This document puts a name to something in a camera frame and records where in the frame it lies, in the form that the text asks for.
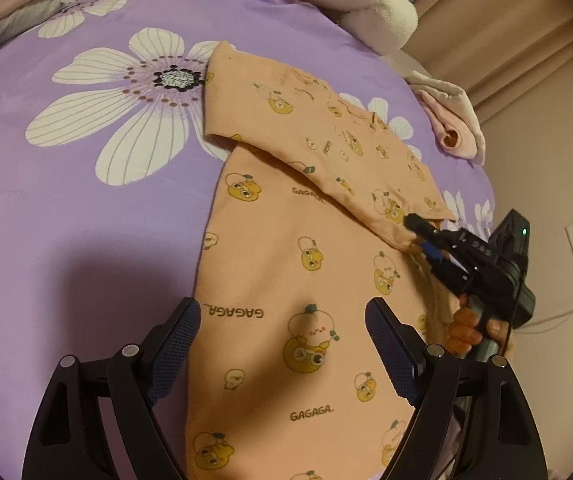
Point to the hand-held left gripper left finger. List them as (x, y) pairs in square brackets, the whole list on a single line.
[(182, 330)]

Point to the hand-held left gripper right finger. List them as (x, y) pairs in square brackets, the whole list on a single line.
[(391, 345)]

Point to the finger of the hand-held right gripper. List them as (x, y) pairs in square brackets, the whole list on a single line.
[(435, 259), (422, 225)]

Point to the orange printed garment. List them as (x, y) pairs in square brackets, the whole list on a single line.
[(276, 240)]

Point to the person's right hand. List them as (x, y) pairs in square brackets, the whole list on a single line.
[(462, 332)]

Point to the pink folded cloth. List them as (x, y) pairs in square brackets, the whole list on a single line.
[(458, 130)]

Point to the purple floral bedsheet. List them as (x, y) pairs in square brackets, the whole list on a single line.
[(66, 220)]

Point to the beige curtain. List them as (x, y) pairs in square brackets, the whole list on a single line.
[(516, 50)]

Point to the white plush blanket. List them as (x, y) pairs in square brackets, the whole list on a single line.
[(366, 5)]

